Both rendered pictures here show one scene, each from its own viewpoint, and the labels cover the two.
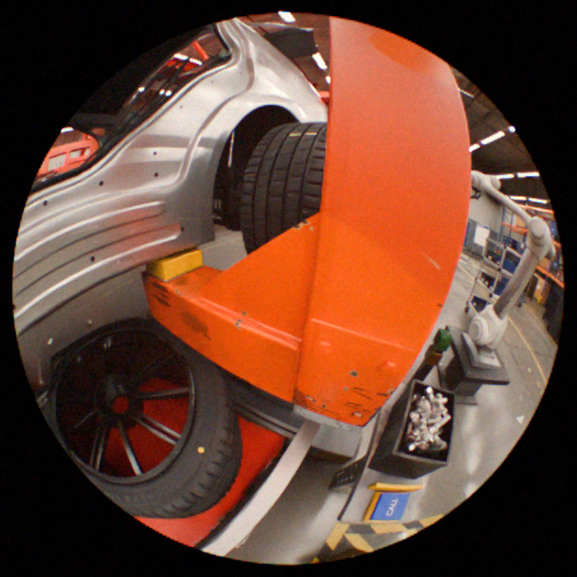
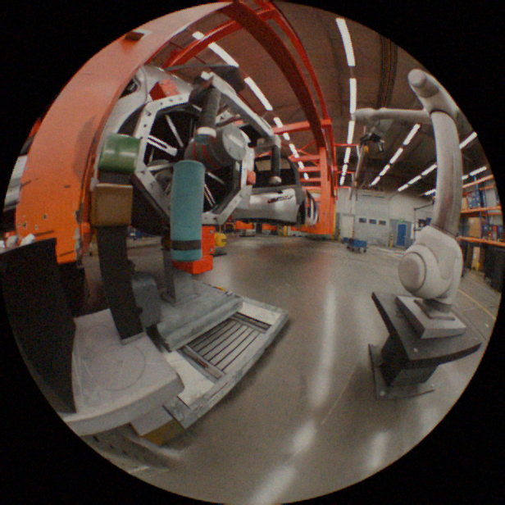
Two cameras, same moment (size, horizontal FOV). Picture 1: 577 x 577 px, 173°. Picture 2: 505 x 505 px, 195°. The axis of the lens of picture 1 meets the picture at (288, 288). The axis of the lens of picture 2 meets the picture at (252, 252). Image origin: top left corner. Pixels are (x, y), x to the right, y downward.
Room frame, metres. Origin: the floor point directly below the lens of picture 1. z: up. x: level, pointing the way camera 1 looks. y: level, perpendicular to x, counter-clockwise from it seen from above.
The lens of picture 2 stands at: (0.19, -0.53, 0.57)
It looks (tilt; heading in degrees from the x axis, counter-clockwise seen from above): 10 degrees down; 7
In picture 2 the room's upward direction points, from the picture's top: 2 degrees clockwise
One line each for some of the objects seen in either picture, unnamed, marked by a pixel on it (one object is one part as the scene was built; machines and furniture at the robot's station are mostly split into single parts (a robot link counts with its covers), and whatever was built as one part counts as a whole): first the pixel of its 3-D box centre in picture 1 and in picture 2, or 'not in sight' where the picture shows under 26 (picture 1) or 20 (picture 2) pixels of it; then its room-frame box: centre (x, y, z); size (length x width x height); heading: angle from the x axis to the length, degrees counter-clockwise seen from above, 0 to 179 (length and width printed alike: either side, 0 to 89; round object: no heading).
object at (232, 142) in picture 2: not in sight; (213, 150); (0.66, -0.31, 0.85); 0.21 x 0.14 x 0.14; 65
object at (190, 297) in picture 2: not in sight; (178, 278); (0.77, -0.09, 0.32); 0.40 x 0.30 x 0.28; 155
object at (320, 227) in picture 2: not in sight; (314, 188); (4.18, -1.64, 1.75); 0.68 x 0.16 x 2.45; 65
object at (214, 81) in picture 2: not in sight; (207, 91); (0.45, -0.36, 0.93); 0.09 x 0.05 x 0.05; 65
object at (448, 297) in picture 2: (495, 326); (445, 270); (0.50, -1.22, 0.49); 0.18 x 0.16 x 0.22; 93
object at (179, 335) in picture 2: not in sight; (190, 307); (0.82, -0.11, 0.13); 0.50 x 0.36 x 0.10; 155
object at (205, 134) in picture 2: not in sight; (209, 111); (0.44, -0.39, 0.83); 0.04 x 0.04 x 0.16
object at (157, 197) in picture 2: not in sight; (201, 156); (0.69, -0.25, 0.85); 0.54 x 0.07 x 0.54; 155
